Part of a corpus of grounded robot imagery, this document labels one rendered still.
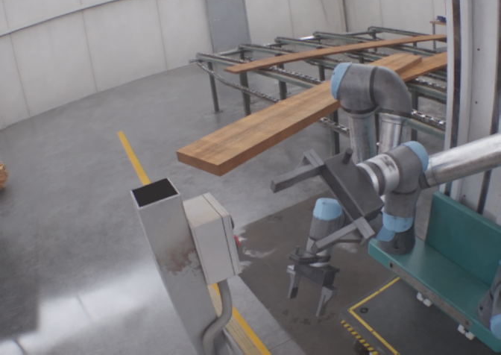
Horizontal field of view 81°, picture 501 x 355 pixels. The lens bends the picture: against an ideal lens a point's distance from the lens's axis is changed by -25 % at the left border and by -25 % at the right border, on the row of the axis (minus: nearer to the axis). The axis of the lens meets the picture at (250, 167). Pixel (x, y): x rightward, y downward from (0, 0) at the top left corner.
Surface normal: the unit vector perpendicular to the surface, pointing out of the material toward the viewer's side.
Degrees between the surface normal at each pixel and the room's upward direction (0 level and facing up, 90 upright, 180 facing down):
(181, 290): 90
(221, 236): 90
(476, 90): 90
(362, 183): 27
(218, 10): 90
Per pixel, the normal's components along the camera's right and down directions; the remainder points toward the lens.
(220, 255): 0.46, 0.34
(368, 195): 0.10, -0.63
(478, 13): -0.89, 0.30
